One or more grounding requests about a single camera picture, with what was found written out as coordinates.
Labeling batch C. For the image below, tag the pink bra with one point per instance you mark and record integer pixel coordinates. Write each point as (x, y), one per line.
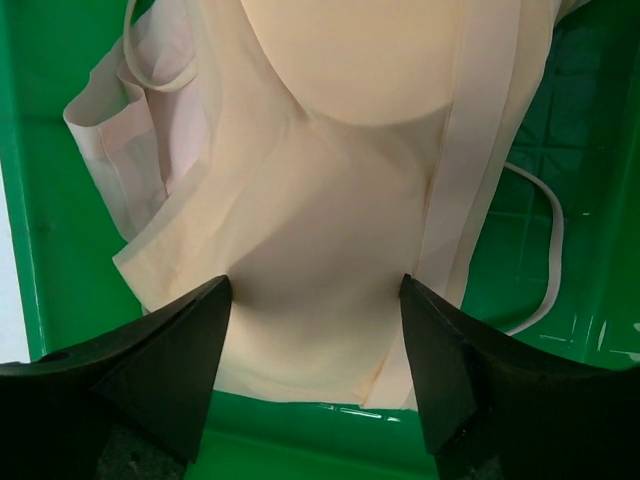
(138, 143)

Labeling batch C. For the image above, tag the beige bra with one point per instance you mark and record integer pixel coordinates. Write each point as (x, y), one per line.
(350, 143)

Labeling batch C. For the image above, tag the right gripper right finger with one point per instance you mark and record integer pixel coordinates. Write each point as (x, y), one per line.
(471, 380)

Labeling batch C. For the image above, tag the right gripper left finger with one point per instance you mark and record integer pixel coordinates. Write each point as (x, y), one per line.
(151, 378)

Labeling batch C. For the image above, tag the green plastic tray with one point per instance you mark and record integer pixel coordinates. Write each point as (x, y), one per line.
(580, 136)

